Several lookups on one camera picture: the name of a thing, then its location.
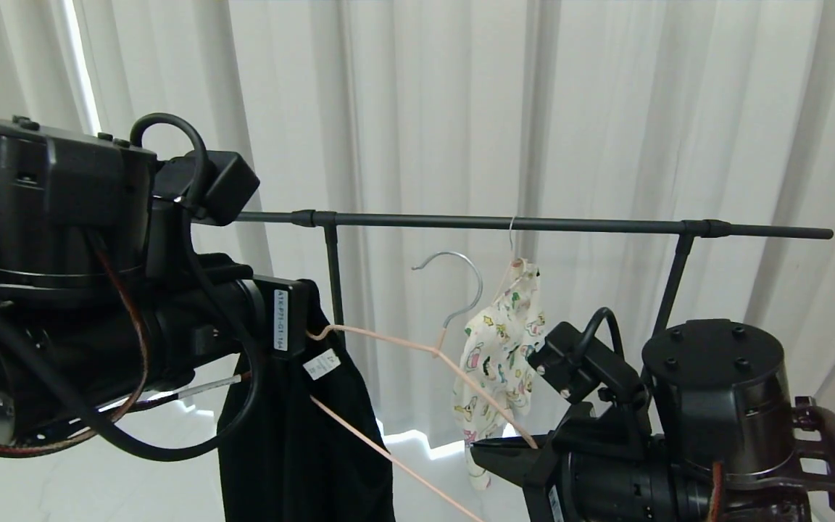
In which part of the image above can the cream printed garment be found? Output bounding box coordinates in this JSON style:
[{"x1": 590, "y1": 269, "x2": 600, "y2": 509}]
[{"x1": 452, "y1": 257, "x2": 547, "y2": 492}]

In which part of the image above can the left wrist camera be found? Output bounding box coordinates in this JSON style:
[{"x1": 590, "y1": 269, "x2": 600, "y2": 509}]
[{"x1": 151, "y1": 150, "x2": 262, "y2": 280}]

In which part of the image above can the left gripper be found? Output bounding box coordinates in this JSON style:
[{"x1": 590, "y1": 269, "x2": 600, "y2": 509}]
[{"x1": 26, "y1": 274, "x2": 318, "y2": 408}]

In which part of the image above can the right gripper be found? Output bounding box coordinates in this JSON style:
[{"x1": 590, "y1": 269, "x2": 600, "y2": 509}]
[{"x1": 521, "y1": 419, "x2": 717, "y2": 522}]

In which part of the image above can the black clothes rack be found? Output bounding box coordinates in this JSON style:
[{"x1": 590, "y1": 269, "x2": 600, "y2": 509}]
[{"x1": 235, "y1": 209, "x2": 835, "y2": 340}]

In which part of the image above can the black garment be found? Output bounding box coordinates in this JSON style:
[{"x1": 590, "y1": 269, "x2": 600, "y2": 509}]
[{"x1": 216, "y1": 281, "x2": 398, "y2": 522}]

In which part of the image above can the white curtain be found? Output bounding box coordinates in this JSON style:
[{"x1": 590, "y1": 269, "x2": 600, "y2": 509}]
[{"x1": 0, "y1": 0, "x2": 835, "y2": 465}]

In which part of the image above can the pink clothes hanger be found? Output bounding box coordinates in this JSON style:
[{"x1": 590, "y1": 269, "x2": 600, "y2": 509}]
[
  {"x1": 306, "y1": 251, "x2": 540, "y2": 522},
  {"x1": 497, "y1": 216, "x2": 534, "y2": 291}
]

